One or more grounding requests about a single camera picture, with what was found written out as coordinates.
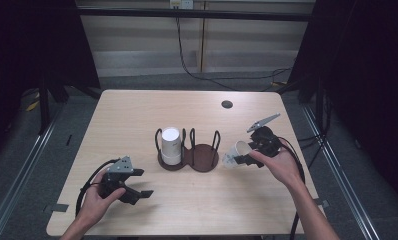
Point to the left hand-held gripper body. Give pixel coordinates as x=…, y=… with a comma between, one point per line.
x=120, y=166

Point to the yellow floor tape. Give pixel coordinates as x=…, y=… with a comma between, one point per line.
x=32, y=106

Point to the brown double cup holder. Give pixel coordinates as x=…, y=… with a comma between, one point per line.
x=203, y=160

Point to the white wall outlet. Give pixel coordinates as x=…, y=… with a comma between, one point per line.
x=181, y=4

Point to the plain white paper cup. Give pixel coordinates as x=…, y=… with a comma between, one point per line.
x=171, y=146

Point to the metal floor rail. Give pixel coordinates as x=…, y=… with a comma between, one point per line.
x=340, y=180
x=17, y=183

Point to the dark curtain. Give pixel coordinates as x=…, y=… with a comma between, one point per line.
x=27, y=43
x=370, y=66

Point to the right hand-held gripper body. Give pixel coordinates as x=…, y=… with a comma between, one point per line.
x=267, y=140

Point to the black metal stand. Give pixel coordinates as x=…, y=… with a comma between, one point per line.
x=319, y=106
x=44, y=106

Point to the grey tape strip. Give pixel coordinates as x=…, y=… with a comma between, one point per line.
x=323, y=203
x=58, y=207

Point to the black table grommet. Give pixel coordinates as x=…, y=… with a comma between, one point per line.
x=227, y=104

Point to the black horizontal bar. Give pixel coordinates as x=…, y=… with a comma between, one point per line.
x=187, y=14

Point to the person's right hand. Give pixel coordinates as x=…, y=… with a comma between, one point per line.
x=283, y=166

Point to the person's left hand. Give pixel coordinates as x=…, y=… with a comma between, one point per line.
x=93, y=203

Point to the printed white paper cup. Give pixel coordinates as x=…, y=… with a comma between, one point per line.
x=232, y=156

